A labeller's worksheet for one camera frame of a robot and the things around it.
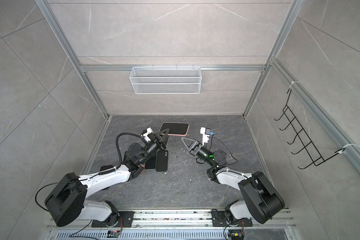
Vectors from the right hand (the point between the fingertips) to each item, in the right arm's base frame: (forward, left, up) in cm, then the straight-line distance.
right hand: (181, 139), depth 70 cm
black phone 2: (0, +48, -28) cm, 56 cm away
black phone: (+3, +2, +5) cm, 6 cm away
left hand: (+4, +5, +5) cm, 8 cm away
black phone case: (+2, +13, -28) cm, 31 cm away
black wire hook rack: (-7, -54, +3) cm, 54 cm away
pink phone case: (+2, +3, +1) cm, 4 cm away
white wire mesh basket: (+49, +10, +1) cm, 50 cm away
